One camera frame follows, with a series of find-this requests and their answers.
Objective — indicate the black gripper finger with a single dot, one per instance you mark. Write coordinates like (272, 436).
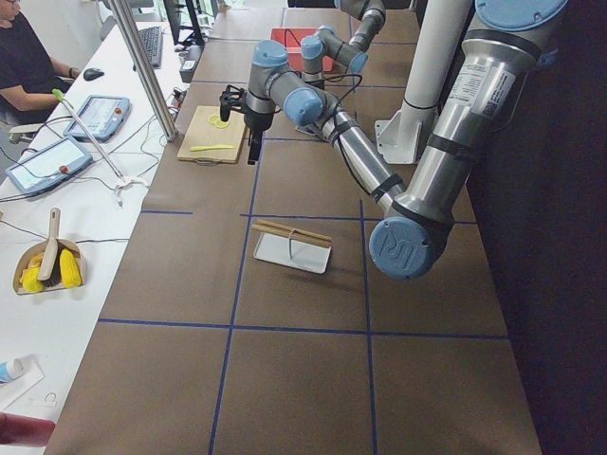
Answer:
(255, 146)

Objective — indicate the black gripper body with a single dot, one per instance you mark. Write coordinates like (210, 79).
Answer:
(256, 123)

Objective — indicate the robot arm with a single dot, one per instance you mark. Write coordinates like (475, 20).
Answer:
(468, 56)
(352, 55)

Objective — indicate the lower lemon slice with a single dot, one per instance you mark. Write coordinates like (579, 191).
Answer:
(220, 124)

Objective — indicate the bamboo cutting board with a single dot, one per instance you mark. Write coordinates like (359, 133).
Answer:
(202, 132)

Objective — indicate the yellow plastic knife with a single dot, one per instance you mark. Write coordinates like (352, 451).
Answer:
(202, 148)

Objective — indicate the left wooden rack rod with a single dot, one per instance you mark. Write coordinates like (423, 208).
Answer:
(294, 234)

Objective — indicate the wooden rack rod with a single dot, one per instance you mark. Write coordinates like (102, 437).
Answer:
(276, 225)
(294, 234)

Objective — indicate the pink plastic bin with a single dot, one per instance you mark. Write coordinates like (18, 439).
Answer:
(300, 42)

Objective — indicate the black box with label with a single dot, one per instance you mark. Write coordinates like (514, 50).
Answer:
(189, 60)

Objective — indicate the right wooden rack rod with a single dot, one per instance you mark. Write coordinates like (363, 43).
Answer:
(276, 225)

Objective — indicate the black monitor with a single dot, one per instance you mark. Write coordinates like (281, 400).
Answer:
(184, 18)

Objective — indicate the white rectangular tray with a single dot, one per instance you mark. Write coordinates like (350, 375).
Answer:
(289, 252)

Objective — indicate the black keyboard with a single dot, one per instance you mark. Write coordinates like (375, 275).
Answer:
(152, 42)

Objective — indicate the far teach pendant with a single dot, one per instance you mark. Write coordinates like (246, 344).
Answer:
(104, 115)

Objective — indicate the teach pendant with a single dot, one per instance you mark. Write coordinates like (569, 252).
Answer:
(104, 115)
(49, 167)

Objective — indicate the black computer mouse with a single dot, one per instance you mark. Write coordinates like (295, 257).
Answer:
(91, 74)

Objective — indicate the near teach pendant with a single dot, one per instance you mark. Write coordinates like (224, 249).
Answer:
(49, 167)

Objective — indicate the seated person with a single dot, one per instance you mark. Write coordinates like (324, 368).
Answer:
(28, 73)

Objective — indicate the beige dustpan with brush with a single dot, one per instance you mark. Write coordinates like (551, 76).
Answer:
(50, 265)

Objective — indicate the white plastic bottle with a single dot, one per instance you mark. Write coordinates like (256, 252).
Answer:
(11, 370)

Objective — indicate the aluminium frame post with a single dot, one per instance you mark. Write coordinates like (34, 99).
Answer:
(129, 31)

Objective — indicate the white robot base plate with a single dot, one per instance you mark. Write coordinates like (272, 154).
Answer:
(402, 138)

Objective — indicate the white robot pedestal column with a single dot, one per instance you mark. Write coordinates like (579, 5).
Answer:
(441, 26)

